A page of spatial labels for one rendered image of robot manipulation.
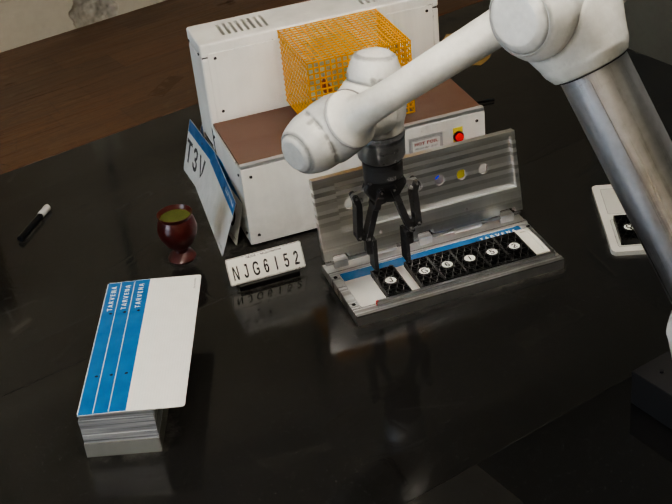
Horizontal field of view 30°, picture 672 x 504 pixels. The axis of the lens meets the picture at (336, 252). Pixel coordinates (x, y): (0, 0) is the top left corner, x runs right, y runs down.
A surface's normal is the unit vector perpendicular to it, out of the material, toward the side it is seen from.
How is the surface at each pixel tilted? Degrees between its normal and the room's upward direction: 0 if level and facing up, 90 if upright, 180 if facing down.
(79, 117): 0
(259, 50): 90
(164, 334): 0
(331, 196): 79
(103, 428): 90
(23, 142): 0
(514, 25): 84
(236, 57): 90
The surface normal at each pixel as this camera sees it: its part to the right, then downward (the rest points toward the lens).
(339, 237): 0.31, 0.31
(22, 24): 0.57, 0.39
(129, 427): 0.02, 0.54
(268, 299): -0.09, -0.84
